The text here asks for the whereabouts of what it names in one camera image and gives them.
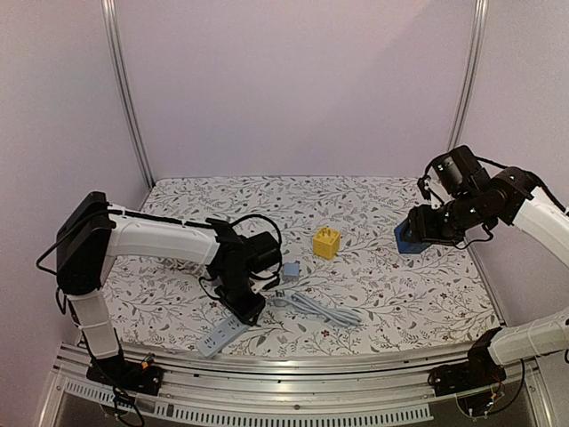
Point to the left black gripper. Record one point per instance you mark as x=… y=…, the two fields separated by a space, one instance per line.
x=244 y=313

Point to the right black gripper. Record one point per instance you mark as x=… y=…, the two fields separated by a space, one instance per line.
x=420 y=223

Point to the grey-blue power strip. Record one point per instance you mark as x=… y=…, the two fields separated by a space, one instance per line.
x=220 y=337

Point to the blue cube plug adapter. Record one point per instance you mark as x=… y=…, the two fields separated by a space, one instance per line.
x=405 y=245

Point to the yellow cube plug adapter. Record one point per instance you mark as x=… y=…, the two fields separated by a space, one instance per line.
x=326 y=243

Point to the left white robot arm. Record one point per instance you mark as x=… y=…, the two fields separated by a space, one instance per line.
x=97 y=232

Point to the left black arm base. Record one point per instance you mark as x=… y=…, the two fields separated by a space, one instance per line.
x=141 y=377

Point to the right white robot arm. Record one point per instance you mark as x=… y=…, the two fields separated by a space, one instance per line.
x=461 y=195

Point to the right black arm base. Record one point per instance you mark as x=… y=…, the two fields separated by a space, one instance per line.
x=478 y=371

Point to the small light blue adapter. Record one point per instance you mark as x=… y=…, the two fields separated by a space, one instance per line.
x=291 y=271

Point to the floral patterned table mat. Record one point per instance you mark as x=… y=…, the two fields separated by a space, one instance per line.
x=405 y=302

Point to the aluminium front rail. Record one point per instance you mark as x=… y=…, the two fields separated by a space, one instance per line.
x=384 y=389

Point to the right aluminium frame post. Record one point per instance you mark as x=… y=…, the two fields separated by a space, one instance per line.
x=473 y=57

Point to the aluminium frame post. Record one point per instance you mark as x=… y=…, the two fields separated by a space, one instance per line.
x=473 y=57
x=111 y=24

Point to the left aluminium frame post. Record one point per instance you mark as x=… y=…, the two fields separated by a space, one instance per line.
x=111 y=24

